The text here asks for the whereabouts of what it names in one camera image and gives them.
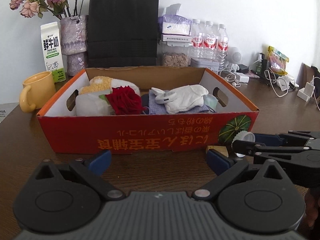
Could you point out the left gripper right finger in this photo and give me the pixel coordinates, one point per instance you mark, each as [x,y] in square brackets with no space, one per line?
[259,199]

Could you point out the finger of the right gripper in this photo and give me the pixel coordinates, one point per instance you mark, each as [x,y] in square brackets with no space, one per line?
[251,148]
[269,139]

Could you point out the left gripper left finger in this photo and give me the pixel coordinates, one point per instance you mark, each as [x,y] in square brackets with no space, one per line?
[59,198]

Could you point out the white jar lid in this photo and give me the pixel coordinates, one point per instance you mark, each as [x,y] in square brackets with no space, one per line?
[244,136]

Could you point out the beige soap block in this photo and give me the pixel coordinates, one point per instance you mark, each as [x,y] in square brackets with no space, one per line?
[221,149]

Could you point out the white face mask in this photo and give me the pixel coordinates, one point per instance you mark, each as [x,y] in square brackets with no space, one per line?
[188,97]

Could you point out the white handheld fan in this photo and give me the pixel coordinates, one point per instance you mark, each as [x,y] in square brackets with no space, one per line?
[163,97]

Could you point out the purple cloth pouch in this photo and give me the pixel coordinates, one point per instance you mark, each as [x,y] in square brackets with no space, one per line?
[210,104]

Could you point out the red rose flower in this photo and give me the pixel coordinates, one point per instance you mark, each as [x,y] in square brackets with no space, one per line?
[124,101]

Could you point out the yellow white plush toy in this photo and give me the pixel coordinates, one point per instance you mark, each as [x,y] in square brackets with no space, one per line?
[102,83]

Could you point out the white plastic container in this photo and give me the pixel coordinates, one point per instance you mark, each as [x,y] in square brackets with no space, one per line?
[93,104]

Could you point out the white charging dock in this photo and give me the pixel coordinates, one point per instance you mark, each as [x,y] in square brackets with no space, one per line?
[307,92]

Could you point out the white charger adapter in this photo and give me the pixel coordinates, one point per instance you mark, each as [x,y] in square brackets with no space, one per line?
[242,78]

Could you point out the black charger adapter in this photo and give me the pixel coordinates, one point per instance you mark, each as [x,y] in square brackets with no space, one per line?
[243,68]

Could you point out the yellow snack bag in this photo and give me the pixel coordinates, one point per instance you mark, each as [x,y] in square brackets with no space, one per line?
[277,61]

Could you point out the white tin box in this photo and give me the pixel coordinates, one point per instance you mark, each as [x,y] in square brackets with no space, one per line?
[205,63]

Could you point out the red cardboard box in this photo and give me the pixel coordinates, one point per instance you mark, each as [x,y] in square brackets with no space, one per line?
[68,133]

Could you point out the white paper sign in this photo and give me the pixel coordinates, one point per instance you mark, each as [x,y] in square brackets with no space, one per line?
[5,109]

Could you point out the water bottle right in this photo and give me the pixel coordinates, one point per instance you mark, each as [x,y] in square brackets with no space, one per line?
[222,46]

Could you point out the water bottle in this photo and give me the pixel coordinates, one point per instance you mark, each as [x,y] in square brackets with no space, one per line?
[209,40]
[222,46]
[196,38]

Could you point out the yellow ceramic mug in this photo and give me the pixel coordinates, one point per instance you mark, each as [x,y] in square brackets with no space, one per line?
[37,90]

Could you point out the dark blue object in box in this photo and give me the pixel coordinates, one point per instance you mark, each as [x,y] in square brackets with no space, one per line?
[145,103]

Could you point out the water bottle middle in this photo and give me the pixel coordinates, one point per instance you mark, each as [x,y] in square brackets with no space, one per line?
[209,40]

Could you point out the water bottle left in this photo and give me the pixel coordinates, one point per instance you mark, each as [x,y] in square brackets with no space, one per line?
[196,38]

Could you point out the clear seed container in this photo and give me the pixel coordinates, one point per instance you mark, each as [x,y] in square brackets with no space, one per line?
[175,54]

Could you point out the white flat box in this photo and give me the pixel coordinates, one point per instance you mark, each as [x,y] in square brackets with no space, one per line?
[175,38]

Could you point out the white milk carton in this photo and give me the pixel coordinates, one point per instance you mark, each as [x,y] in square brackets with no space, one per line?
[52,54]

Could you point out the purple tissue pack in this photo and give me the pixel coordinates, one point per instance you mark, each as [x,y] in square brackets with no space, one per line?
[170,23]

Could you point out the purple textured vase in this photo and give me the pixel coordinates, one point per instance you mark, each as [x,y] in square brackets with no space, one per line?
[74,42]

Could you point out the black paper bag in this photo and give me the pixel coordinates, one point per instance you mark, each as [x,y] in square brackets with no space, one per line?
[122,33]

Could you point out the dried pink flowers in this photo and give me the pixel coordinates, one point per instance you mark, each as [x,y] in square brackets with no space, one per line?
[59,8]

